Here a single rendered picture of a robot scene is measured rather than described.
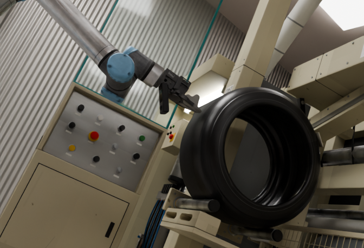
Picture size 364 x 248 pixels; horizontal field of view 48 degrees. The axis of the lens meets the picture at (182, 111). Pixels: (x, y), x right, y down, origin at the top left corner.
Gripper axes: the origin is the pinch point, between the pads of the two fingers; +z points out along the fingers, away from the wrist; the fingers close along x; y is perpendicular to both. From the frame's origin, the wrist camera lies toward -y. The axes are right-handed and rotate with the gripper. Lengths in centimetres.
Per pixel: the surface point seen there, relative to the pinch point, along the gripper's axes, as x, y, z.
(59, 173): 57, -42, -29
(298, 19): 49, 109, 40
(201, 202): -4.9, -30.5, 16.9
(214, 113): -8.8, -0.4, 3.7
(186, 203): 9.7, -31.2, 17.0
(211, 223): -11.4, -36.3, 21.1
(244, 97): -11.1, 11.3, 10.4
